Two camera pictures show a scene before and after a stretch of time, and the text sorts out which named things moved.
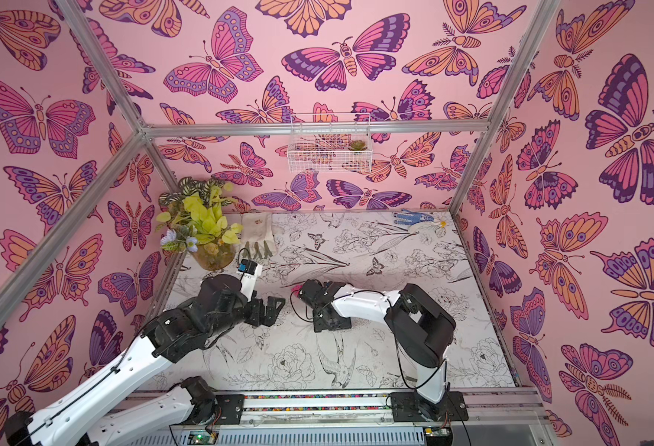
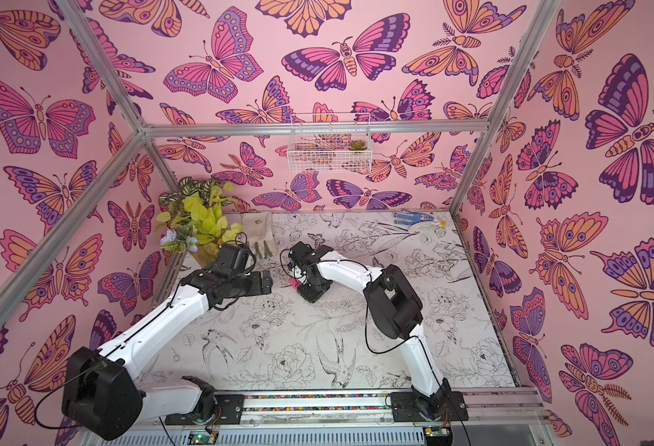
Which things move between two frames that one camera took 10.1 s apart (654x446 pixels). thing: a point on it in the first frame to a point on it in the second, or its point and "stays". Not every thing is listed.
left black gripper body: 242,311 to 245,285
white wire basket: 330,143 stays
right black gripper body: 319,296 to 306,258
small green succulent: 358,145 stays
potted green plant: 196,221 stays
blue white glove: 409,217 stays
